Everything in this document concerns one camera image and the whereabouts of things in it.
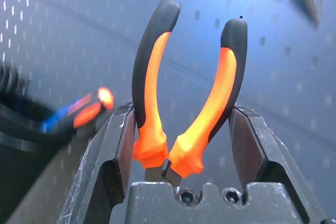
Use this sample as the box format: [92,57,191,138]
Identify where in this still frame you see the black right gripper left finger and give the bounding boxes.
[56,102,137,224]

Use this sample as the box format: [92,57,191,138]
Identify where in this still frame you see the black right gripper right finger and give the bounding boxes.
[228,104,325,224]

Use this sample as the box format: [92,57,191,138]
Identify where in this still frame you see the orange black needle-nose pliers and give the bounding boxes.
[131,0,249,190]

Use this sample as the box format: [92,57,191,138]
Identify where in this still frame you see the blue handled screwdriver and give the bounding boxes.
[39,98,92,133]

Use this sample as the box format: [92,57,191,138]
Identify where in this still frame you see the dark metal fixture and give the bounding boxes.
[265,0,325,28]

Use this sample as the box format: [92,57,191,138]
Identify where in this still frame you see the orange black screwdriver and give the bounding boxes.
[72,86,115,130]

